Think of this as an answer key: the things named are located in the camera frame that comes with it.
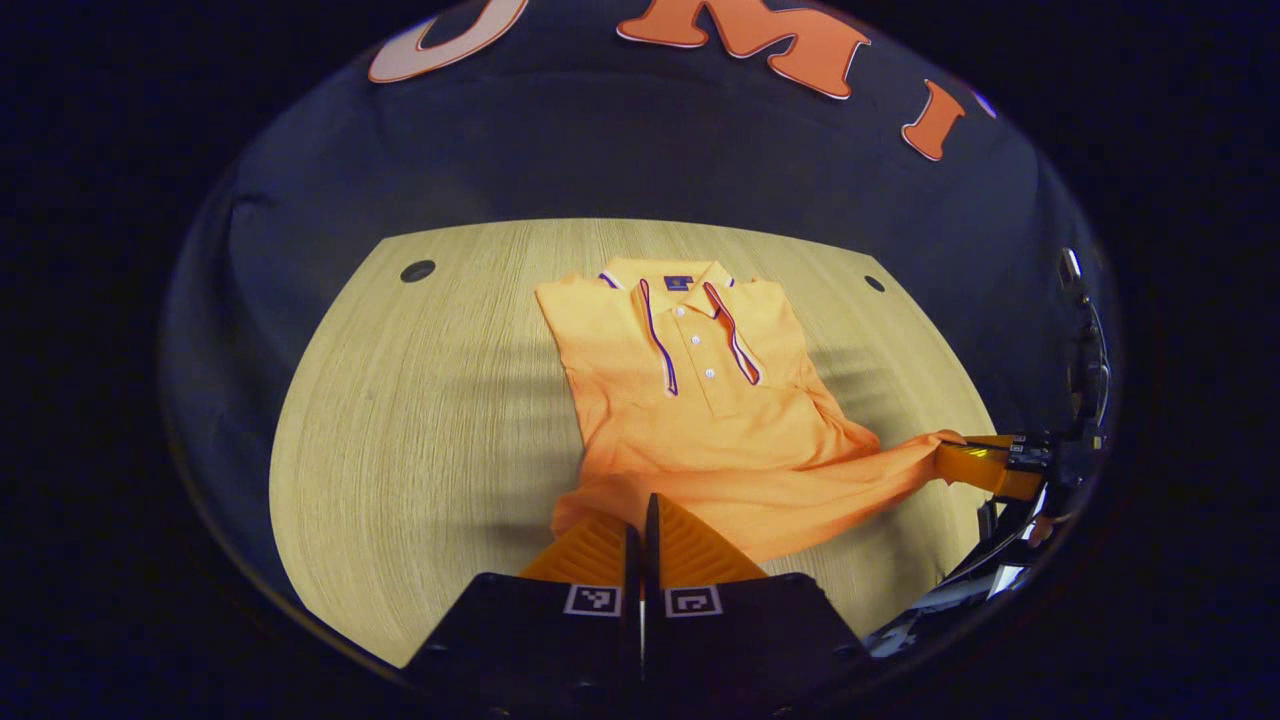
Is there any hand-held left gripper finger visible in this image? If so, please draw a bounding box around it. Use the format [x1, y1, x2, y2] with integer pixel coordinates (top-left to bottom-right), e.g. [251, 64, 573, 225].
[644, 491, 872, 703]
[405, 510, 642, 706]

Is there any orange polo T-shirt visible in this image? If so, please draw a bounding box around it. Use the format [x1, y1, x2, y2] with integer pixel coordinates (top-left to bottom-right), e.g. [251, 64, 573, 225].
[534, 256, 967, 564]

